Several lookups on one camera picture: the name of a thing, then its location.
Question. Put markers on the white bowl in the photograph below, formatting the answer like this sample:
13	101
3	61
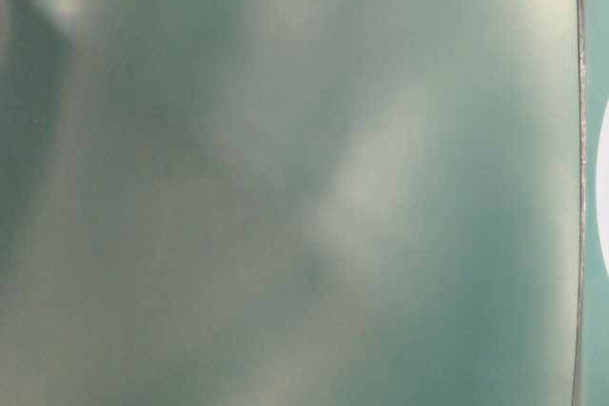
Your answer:
602	189

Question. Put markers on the green table mat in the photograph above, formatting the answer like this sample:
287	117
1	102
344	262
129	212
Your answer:
302	202

